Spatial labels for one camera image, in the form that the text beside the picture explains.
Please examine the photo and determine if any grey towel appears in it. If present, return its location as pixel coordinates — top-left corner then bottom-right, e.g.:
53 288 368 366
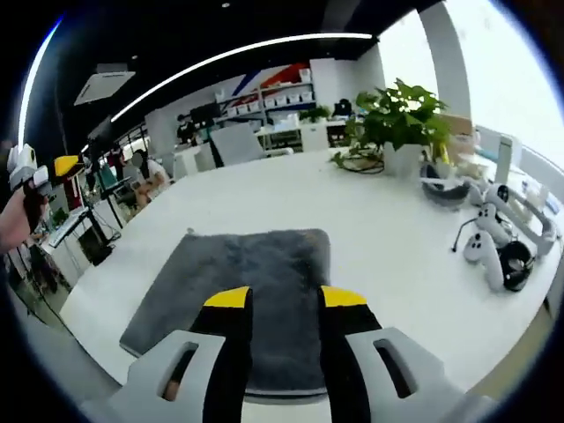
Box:
119 227 332 397

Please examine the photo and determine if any person's left hand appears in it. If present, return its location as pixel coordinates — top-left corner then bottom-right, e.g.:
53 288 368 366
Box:
0 188 48 255

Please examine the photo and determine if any teal board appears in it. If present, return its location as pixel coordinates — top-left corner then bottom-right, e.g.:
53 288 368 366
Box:
97 166 119 191

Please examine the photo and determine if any long ceiling light strip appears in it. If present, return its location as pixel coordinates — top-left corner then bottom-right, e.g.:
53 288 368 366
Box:
109 33 374 123
17 17 66 149

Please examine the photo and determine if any ceiling air conditioner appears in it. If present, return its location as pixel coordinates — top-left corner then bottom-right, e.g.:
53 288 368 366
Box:
73 63 137 107

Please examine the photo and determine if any black monitor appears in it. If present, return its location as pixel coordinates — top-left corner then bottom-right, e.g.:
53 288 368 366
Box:
189 103 221 125

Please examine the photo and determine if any white office chair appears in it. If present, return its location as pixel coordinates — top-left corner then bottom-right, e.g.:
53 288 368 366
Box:
210 122 295 168

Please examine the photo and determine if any white game controller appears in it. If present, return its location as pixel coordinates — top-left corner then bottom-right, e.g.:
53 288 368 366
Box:
478 204 512 248
462 231 506 293

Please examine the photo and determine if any shelf with white boxes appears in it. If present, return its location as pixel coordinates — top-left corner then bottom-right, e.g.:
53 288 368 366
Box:
214 68 318 120

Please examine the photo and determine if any white office desk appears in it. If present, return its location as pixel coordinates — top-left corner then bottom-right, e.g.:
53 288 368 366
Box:
255 117 353 153

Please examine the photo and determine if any small green plant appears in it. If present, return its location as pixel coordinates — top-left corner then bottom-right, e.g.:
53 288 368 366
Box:
299 105 332 124

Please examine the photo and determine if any white upright box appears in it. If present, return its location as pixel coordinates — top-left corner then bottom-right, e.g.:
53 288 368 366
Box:
493 134 524 186

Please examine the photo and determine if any green plant in white pot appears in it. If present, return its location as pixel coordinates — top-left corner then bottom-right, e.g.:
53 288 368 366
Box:
330 78 454 178

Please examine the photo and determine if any brown cardboard box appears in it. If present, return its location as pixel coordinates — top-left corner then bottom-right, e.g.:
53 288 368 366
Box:
440 113 476 138

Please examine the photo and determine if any grey cable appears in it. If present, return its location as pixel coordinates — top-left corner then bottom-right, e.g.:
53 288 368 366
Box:
451 215 482 255

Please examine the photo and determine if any black ring object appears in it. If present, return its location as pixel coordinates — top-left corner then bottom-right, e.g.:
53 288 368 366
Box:
500 241 535 293

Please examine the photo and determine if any white headset with strap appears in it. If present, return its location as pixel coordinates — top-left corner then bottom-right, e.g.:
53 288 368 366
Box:
483 182 559 256

